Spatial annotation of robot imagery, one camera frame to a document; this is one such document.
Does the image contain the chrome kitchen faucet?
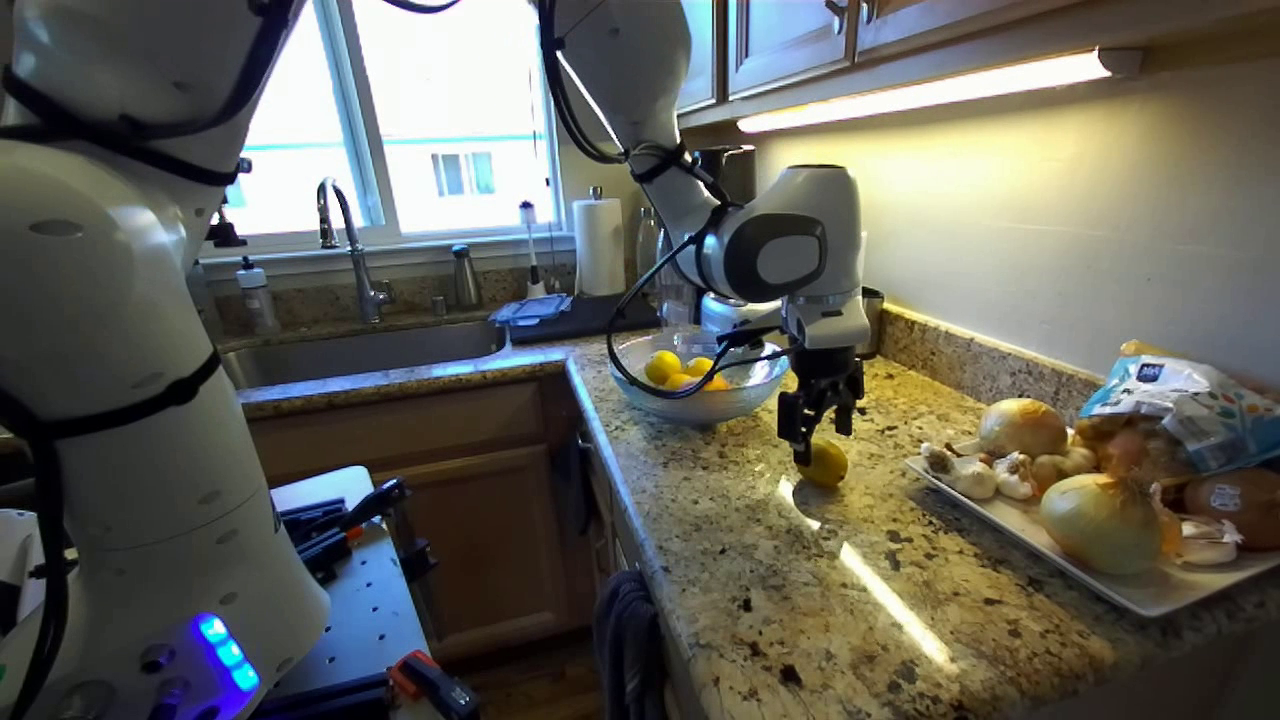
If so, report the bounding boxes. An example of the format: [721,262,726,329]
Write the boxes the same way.
[312,175,393,329]

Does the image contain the stainless steel mug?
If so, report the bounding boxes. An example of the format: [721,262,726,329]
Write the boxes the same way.
[861,284,890,361]

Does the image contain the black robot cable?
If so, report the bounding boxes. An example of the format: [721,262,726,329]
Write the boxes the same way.
[534,0,768,403]

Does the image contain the white framed window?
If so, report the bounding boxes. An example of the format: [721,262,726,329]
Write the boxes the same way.
[217,0,579,258]

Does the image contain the wooden lower cabinet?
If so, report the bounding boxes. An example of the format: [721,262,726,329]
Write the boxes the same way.
[245,373,605,674]

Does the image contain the wooden upper cabinets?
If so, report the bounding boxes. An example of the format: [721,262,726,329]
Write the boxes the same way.
[672,0,1280,137]

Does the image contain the under-cabinet light strip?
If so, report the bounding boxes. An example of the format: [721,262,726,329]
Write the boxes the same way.
[731,45,1148,140]

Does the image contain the orange black clamp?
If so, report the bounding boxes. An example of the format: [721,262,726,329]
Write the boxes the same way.
[386,650,490,720]

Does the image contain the plastic produce bag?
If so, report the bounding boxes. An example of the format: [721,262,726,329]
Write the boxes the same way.
[1077,350,1280,480]

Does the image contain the dish brush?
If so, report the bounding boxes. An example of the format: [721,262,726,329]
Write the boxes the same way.
[516,196,553,302]

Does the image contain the soap dispenser bottle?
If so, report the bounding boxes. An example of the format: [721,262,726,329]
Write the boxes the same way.
[234,253,280,341]

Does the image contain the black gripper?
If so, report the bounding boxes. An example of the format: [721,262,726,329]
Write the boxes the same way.
[778,341,868,467]

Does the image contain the large yellow onion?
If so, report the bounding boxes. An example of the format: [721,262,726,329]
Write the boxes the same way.
[1036,467,1186,581]

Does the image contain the yellow lemon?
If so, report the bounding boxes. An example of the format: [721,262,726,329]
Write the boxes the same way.
[645,350,688,391]
[797,435,852,494]

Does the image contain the white rectangular tray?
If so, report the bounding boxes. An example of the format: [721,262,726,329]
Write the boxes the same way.
[915,443,1280,619]

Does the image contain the white paper towel roll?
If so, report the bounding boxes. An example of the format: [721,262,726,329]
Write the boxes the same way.
[569,185,631,302]

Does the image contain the black camera on stand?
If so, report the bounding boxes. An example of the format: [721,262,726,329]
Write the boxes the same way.
[201,157,257,253]

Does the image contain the brown potato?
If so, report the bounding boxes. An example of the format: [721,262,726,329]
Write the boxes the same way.
[1181,467,1280,552]

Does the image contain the white garlic bulb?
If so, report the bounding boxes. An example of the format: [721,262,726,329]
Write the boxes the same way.
[1173,511,1248,573]

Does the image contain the brown onion under bag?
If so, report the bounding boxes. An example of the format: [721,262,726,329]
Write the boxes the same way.
[1073,412,1191,490]

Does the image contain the small yellow onion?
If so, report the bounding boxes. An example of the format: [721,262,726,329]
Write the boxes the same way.
[978,397,1073,461]

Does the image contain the brown mushroom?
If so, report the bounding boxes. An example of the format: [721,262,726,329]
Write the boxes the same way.
[1030,443,1102,494]

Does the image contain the clear glass bowl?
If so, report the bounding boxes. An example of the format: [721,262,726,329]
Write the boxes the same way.
[610,323,792,428]

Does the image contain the white mushroom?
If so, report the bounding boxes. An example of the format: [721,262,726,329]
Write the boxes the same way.
[991,450,1046,507]
[915,439,967,480]
[949,461,1004,507]

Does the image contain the steel kitchen sink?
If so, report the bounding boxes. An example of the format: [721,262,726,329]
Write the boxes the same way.
[221,316,510,391]

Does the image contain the black drying mat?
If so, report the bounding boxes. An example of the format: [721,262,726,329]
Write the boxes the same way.
[486,288,666,354]

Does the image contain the grey robot base cart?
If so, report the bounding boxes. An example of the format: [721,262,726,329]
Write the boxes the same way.
[261,461,445,720]

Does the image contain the dark hanging towel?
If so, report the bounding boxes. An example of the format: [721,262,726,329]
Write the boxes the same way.
[587,570,672,720]

